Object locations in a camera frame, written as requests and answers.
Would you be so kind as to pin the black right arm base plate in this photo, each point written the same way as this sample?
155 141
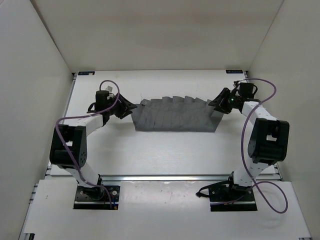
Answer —
223 198

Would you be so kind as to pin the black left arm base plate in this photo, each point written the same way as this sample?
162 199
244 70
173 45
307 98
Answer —
95 199

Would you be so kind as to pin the blue right corner label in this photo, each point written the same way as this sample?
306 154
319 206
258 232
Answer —
234 71

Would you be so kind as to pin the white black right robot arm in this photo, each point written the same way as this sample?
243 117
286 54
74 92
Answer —
268 142

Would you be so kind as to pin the blue left corner label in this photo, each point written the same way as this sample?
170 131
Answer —
86 73

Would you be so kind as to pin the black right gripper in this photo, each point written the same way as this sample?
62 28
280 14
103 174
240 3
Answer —
219 103

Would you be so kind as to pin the grey pleated skirt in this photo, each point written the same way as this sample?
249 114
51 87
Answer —
176 114

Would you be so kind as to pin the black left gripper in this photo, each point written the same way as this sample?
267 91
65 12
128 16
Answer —
125 104

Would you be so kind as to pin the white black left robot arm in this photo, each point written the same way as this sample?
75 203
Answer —
69 142

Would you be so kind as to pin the blue corner label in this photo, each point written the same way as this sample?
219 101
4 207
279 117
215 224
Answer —
234 71
86 73

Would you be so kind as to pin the aluminium table rail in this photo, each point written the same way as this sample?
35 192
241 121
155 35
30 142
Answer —
169 178

